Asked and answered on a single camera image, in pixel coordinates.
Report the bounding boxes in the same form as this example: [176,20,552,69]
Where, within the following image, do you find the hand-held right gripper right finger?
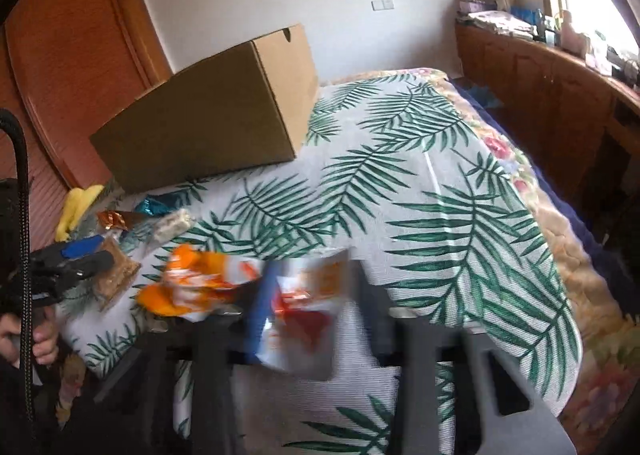
[350,257,578,455]

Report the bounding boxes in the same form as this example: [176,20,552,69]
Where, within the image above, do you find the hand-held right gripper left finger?
[92,260,278,455]

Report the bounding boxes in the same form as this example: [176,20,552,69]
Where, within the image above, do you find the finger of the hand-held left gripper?
[30,234,108,268]
[30,251,117,305]

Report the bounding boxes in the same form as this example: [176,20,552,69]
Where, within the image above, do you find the brown bread packet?
[92,235,141,311]

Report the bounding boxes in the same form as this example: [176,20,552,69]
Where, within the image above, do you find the orange brown foil packet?
[96,210,146,233]

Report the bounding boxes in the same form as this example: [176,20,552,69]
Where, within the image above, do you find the white orange snack packet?
[260,247,353,381]

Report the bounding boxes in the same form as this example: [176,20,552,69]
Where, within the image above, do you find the crinkled orange silver packet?
[135,244,261,323]

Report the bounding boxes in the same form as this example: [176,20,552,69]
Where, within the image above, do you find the blue snack packet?
[135,195,183,218]

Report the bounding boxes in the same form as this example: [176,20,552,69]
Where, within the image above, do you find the silver white packet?
[145,207,197,251]

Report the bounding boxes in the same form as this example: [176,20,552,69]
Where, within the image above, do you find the brown cardboard box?
[90,24,321,194]

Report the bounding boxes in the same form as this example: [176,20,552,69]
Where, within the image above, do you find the person's left hand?
[0,312,60,367]

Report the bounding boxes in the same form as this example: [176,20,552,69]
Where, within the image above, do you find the yellow plush toy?
[54,185,106,243]

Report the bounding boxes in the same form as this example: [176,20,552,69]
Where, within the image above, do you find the leaf print blanket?
[60,67,583,455]

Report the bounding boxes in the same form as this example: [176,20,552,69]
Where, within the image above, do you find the wooden headboard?
[0,0,173,256]

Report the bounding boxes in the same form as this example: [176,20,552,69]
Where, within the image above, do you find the floral quilt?
[320,66,640,451]

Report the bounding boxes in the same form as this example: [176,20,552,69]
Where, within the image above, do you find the dark blue bed sheet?
[450,77,640,316]

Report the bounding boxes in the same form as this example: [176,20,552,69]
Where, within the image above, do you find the wooden side cabinet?
[454,20,640,246]

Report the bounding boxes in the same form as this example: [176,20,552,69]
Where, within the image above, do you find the printed cloth stack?
[467,10,533,38]

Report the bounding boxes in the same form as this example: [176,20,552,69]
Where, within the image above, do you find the blue bottles pack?
[510,7,546,28]

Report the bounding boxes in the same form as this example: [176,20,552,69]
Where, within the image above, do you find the clear plastic bottle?
[585,40,613,74]

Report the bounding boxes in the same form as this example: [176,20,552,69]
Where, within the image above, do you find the pink kettle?
[559,10,591,56]

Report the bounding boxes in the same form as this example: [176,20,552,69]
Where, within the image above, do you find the black cable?
[0,109,38,436]

